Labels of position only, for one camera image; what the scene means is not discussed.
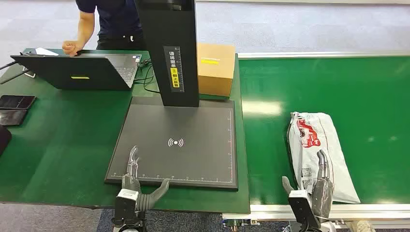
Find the person's right hand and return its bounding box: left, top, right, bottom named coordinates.
left=61, top=40, right=85, bottom=58

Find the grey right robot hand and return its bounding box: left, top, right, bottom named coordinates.
left=281, top=149, right=334, bottom=222

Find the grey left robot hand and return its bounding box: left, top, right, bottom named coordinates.
left=121, top=145, right=171, bottom=207

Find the white red-printed poly mailer package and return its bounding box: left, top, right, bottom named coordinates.
left=287, top=112, right=361, bottom=204

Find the black inbound scanner machine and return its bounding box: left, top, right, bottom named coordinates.
left=104, top=0, right=239, bottom=191

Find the green conveyor belt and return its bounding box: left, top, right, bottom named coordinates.
left=222, top=51, right=410, bottom=230

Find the brown cardboard box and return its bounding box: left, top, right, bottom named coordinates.
left=196, top=42, right=236, bottom=98

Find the black laptop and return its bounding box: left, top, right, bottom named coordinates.
left=10, top=53, right=142, bottom=91

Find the white paper sheet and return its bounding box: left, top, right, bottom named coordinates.
left=34, top=47, right=59, bottom=57

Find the white textured object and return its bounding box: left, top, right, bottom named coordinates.
left=347, top=220, right=376, bottom=232

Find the person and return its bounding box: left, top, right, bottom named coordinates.
left=61, top=0, right=146, bottom=58

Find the green table mat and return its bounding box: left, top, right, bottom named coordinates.
left=0, top=48, right=251, bottom=215

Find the black rounded object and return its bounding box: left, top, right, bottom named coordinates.
left=0, top=125, right=13, bottom=157

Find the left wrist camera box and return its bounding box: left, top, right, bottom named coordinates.
left=114, top=188, right=142, bottom=227

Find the black laptop cable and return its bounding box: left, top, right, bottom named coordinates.
left=132, top=58, right=161, bottom=94

